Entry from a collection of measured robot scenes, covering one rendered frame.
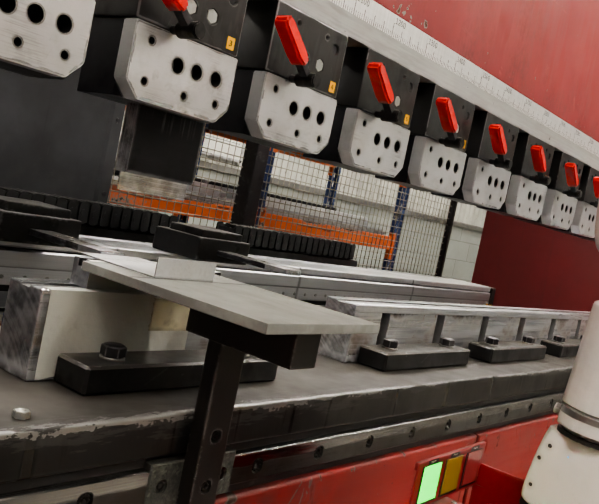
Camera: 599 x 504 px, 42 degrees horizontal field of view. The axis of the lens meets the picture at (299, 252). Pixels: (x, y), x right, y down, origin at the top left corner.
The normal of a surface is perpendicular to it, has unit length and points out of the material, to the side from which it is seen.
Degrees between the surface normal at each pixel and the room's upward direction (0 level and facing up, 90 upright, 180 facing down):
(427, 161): 90
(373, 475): 90
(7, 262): 90
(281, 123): 90
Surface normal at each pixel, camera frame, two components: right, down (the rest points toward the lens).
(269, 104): 0.76, 0.19
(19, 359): -0.61, -0.08
